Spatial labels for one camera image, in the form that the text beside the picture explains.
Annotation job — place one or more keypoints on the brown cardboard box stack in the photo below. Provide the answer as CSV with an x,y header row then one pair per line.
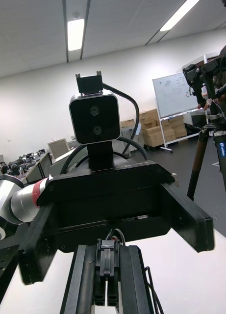
x,y
154,133

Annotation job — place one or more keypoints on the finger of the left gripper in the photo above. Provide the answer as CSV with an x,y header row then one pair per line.
x,y
191,220
39,245

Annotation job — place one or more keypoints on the ceiling light strip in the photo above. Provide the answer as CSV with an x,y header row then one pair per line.
x,y
179,16
76,34

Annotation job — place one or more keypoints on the white framed monitor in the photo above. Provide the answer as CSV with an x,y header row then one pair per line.
x,y
58,147

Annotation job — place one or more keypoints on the cluttered work desk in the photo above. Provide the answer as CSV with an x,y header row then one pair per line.
x,y
24,159

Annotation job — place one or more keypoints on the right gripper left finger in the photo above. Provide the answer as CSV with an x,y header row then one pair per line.
x,y
81,282

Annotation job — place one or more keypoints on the pale grey left wrist camera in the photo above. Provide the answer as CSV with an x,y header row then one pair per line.
x,y
94,117

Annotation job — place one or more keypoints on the person's hand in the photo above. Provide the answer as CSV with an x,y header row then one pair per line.
x,y
203,106

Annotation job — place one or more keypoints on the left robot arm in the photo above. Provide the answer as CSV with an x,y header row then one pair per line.
x,y
22,208

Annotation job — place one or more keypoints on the black tripod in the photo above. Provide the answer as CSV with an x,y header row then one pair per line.
x,y
219,137

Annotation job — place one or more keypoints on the whiteboard on stand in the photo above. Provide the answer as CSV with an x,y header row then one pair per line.
x,y
174,95

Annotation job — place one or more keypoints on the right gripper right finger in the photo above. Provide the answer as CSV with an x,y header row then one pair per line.
x,y
132,282

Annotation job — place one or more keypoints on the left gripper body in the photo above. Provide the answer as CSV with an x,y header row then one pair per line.
x,y
105,196

